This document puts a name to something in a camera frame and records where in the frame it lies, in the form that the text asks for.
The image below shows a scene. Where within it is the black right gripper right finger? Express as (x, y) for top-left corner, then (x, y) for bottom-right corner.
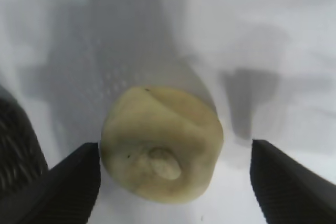
(249, 139), (336, 224)

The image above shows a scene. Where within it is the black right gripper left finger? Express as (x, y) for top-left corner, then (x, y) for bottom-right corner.
(15, 142), (102, 224)

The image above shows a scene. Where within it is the dark brown wicker basket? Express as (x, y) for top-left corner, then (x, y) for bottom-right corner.
(0, 84), (50, 224)

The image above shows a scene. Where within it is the pale yellow egg yolk pastry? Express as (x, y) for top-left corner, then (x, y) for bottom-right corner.
(100, 85), (224, 204)

